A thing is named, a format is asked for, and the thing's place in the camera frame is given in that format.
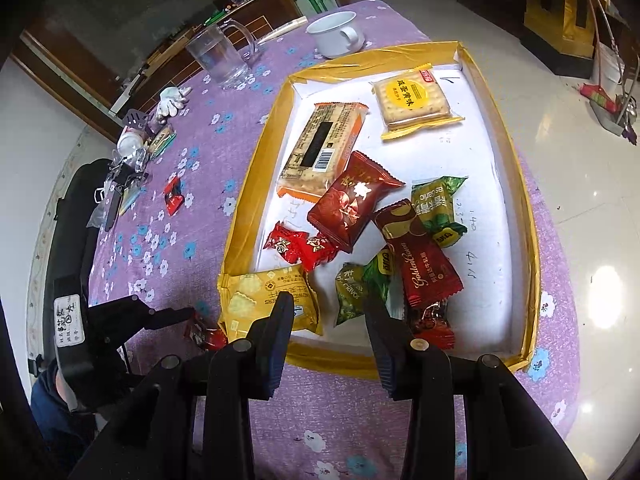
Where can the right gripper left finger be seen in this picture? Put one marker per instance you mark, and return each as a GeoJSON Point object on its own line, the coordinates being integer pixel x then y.
{"type": "Point", "coordinates": [189, 419]}

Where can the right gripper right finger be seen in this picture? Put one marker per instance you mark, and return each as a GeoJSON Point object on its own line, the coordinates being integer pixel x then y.
{"type": "Point", "coordinates": [507, 434]}

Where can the red black candy packet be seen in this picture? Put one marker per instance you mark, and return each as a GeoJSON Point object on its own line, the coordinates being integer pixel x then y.
{"type": "Point", "coordinates": [431, 324]}

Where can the yellow cheese crackers bag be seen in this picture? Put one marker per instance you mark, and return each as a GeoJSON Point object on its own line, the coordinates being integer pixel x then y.
{"type": "Point", "coordinates": [247, 298]}

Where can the dark red golden wafer pack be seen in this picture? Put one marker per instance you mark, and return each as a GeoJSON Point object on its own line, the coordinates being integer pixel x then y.
{"type": "Point", "coordinates": [427, 274]}

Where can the green snack packet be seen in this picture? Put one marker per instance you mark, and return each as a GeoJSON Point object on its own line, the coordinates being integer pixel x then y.
{"type": "Point", "coordinates": [355, 285]}
{"type": "Point", "coordinates": [433, 202]}

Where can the small red candy packet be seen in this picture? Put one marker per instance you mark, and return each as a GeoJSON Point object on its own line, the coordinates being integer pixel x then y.
{"type": "Point", "coordinates": [299, 247]}

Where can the large dark red snack bag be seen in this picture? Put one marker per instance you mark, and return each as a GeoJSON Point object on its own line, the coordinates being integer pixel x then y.
{"type": "Point", "coordinates": [347, 206]}

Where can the orange cracker pack with barcode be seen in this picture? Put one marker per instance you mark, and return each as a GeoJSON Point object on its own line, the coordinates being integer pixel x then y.
{"type": "Point", "coordinates": [322, 150]}

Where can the salted egg yolk biscuit pack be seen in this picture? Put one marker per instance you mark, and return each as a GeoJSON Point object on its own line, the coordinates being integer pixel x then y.
{"type": "Point", "coordinates": [411, 101]}

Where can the left hand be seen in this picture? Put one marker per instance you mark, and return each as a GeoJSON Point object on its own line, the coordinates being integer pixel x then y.
{"type": "Point", "coordinates": [65, 392]}

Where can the black leather chair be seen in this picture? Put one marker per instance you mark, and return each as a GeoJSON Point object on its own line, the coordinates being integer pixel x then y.
{"type": "Point", "coordinates": [73, 243]}

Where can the black smartphone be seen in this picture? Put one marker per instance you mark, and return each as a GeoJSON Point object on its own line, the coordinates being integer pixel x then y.
{"type": "Point", "coordinates": [113, 209]}

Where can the yellow blue booklet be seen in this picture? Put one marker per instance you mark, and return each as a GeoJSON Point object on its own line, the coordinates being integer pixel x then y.
{"type": "Point", "coordinates": [129, 197]}

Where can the green biscuit packet on table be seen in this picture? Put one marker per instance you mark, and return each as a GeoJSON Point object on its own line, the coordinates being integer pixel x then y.
{"type": "Point", "coordinates": [161, 141]}

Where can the white glove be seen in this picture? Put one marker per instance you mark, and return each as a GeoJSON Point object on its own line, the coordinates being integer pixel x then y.
{"type": "Point", "coordinates": [172, 100]}

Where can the yellow cardboard tray box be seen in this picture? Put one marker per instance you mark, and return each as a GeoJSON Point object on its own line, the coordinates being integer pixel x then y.
{"type": "Point", "coordinates": [497, 259]}

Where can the wooden sideboard cabinet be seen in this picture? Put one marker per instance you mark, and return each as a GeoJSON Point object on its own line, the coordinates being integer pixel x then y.
{"type": "Point", "coordinates": [99, 57]}

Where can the glass beer mug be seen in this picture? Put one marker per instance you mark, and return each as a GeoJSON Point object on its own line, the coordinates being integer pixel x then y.
{"type": "Point", "coordinates": [212, 49]}

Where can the white bucket with mop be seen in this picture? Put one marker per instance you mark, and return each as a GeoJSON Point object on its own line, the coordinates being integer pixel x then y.
{"type": "Point", "coordinates": [611, 100]}

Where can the white ceramic cup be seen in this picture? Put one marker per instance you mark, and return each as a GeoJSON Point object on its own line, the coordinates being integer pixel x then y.
{"type": "Point", "coordinates": [336, 34]}

